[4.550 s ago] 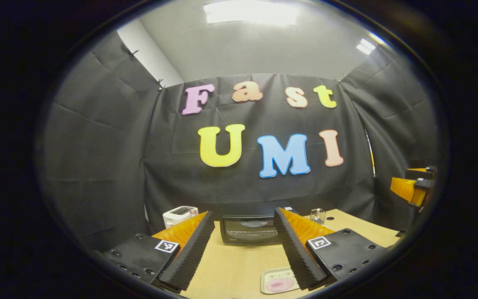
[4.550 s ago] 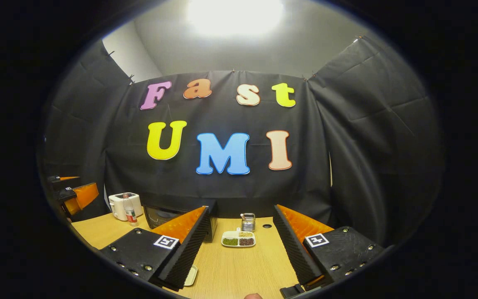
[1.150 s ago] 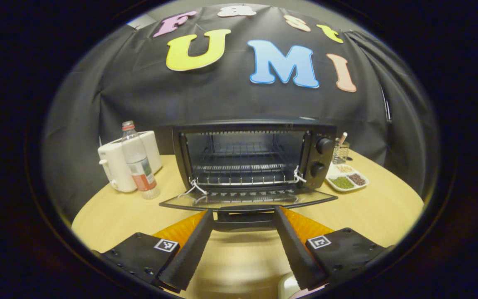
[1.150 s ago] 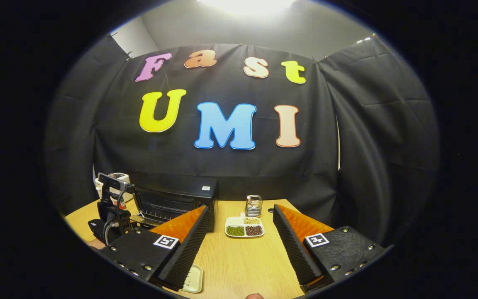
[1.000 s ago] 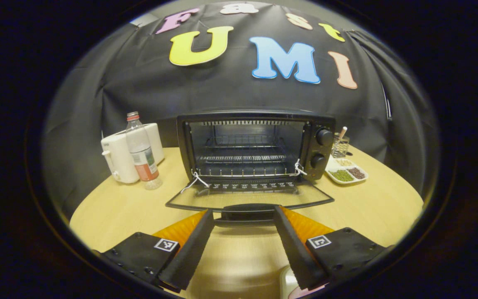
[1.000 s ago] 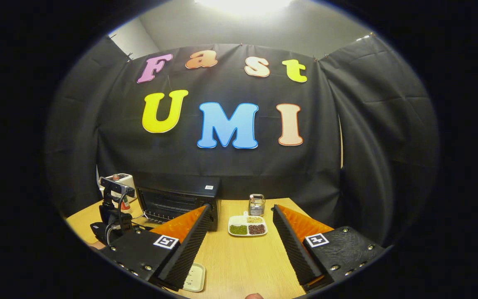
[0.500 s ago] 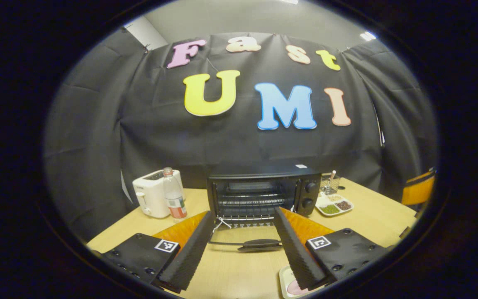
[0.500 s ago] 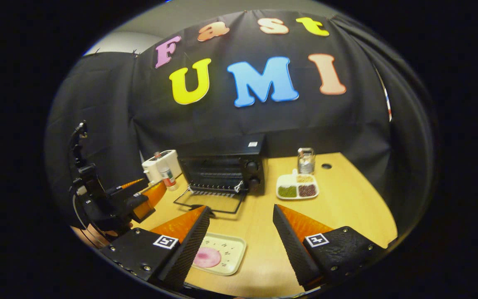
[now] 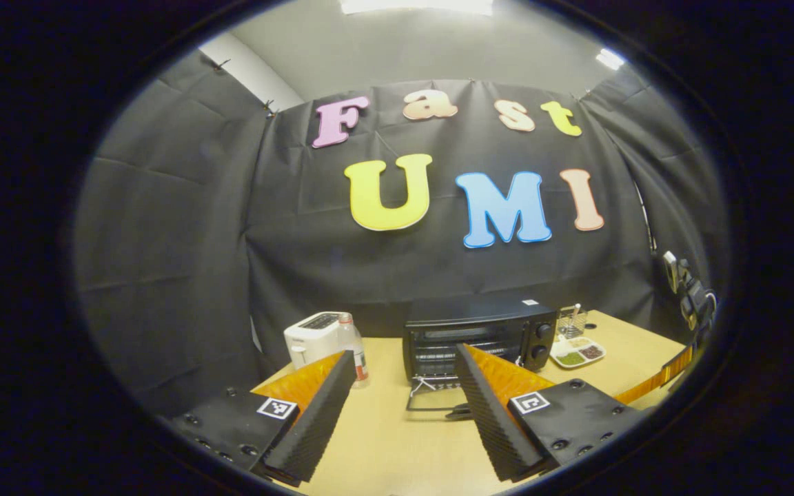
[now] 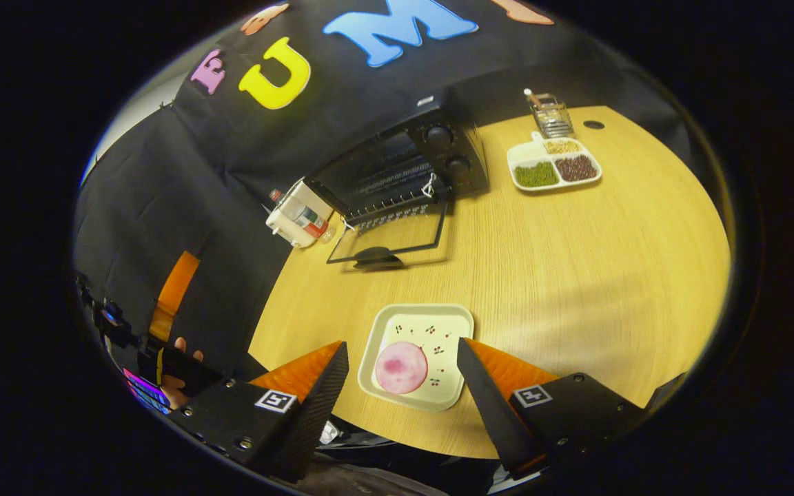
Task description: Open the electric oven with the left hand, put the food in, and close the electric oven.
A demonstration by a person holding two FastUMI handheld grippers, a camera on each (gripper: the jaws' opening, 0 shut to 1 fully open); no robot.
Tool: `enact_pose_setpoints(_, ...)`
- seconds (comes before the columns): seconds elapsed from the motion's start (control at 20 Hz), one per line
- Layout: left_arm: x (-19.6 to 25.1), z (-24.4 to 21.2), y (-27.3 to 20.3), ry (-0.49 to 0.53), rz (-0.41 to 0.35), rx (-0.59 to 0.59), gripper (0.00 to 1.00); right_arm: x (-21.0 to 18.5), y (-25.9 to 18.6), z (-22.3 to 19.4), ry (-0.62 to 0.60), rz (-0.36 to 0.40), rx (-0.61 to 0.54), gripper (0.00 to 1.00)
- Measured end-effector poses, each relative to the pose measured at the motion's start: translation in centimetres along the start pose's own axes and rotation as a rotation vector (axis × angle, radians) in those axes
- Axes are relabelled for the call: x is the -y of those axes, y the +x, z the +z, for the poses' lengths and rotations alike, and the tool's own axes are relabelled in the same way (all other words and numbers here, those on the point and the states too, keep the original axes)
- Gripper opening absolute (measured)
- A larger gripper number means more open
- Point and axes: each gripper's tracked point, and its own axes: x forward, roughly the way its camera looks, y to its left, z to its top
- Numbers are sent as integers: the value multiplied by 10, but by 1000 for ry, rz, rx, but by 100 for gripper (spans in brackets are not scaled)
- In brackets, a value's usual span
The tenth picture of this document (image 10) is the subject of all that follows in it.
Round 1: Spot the cream square plate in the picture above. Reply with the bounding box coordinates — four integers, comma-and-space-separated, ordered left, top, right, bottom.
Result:
358, 304, 475, 413

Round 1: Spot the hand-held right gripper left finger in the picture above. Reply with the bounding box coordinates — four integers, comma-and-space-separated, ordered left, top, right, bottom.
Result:
166, 340, 349, 483

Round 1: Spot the small bottle red label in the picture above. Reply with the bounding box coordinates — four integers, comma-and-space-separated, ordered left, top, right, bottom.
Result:
296, 205, 338, 243

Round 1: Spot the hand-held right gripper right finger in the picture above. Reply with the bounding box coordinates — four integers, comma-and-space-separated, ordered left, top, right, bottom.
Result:
457, 338, 646, 481

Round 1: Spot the wire mesh holder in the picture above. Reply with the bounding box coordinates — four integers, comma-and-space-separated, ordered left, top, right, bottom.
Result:
527, 93, 575, 139

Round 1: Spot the pile of green beans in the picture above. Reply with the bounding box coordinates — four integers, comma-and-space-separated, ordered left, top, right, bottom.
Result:
514, 162, 560, 188

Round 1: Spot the black electric oven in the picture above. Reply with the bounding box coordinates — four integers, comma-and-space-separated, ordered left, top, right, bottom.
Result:
311, 90, 491, 271

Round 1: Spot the pile of red beans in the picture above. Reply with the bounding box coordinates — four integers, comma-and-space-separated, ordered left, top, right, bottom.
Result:
554, 154, 599, 183

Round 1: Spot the black backdrop cloth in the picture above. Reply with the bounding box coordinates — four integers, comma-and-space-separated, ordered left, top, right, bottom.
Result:
73, 0, 701, 386

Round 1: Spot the white toaster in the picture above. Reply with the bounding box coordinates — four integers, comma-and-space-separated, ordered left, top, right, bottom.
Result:
265, 178, 334, 249

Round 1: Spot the pink round food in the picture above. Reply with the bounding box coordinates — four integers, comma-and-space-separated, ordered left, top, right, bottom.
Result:
375, 341, 429, 395

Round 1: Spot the white divided dish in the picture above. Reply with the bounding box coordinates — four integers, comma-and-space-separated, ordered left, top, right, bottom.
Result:
507, 132, 603, 192

